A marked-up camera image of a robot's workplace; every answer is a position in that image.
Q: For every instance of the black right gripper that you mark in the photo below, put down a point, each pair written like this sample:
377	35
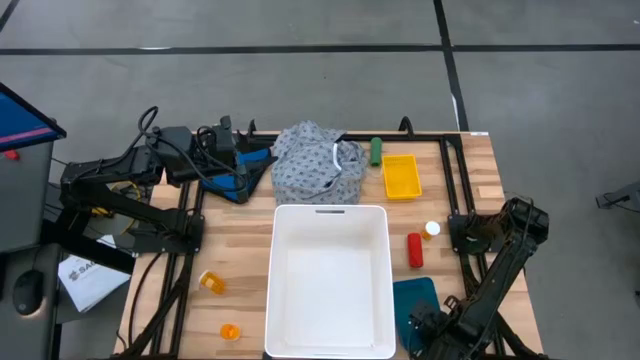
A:
430	325

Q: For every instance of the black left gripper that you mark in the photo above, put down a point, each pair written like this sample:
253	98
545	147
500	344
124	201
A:
222	140

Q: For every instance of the blue cloth garment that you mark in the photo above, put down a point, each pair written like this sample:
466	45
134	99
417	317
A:
225	182

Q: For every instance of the teal plastic tray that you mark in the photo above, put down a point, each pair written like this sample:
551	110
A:
412	292

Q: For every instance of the red bandage roll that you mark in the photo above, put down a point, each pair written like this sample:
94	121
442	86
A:
415	250

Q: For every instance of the orange white-capped pill bottle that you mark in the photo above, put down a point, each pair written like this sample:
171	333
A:
431	230

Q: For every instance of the green bandage roll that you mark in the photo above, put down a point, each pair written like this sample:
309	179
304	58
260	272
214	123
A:
376	151

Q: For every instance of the small yellow plastic basket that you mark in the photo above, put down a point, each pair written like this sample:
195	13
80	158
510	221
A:
401	177

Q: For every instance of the small orange pill cup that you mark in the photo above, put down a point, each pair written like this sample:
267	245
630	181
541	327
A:
230	332

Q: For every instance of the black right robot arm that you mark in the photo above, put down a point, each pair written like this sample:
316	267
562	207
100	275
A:
492	280

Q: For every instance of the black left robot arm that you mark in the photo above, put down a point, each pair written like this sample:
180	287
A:
130	202

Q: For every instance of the white perforated plastic basket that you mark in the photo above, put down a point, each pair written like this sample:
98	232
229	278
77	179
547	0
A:
330	280

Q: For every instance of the grey patterned hospital gown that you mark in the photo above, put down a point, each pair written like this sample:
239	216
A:
315	165

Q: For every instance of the white paper booklet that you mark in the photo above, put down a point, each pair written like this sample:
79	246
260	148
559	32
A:
90	282

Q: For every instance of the grey equipment cabinet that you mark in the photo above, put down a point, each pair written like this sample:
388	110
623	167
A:
25	200

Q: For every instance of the grey stand foot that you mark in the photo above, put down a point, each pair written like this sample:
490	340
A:
620	197

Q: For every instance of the blue-screen monitor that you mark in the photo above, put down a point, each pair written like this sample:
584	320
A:
20	120

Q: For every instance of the red emergency button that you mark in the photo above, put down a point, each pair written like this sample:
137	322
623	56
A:
11	155

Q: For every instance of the black computer mouse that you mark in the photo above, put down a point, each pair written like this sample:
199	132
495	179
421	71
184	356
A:
27	292

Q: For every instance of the dark grey desk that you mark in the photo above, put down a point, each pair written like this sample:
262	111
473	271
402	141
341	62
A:
30	340

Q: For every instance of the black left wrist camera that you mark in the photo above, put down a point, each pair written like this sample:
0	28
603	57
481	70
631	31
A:
175	140

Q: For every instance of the black aluminium table frame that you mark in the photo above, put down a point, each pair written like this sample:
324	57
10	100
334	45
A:
446	170

